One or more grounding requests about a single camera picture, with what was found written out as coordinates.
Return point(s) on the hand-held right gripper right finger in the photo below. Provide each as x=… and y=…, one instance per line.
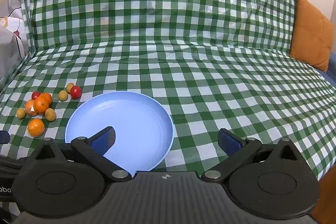
x=230, y=144

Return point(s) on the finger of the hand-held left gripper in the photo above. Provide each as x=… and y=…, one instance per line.
x=4, y=137

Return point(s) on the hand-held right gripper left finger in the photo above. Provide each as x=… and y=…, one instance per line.
x=104, y=139

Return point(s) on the small yellow fruit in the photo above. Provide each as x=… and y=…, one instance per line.
x=63, y=95
x=21, y=113
x=50, y=114
x=69, y=86

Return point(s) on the light blue plate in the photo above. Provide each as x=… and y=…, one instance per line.
x=131, y=119

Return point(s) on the plastic-wrapped orange mandarin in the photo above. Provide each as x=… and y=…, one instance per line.
x=30, y=108

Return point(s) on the red cherry tomato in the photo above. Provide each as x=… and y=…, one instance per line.
x=75, y=92
x=35, y=95

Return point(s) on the green checked tablecloth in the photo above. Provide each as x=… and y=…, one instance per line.
x=183, y=56

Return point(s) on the blue sofa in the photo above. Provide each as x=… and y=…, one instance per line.
x=331, y=77

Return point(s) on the orange cushion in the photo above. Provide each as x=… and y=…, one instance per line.
x=311, y=32

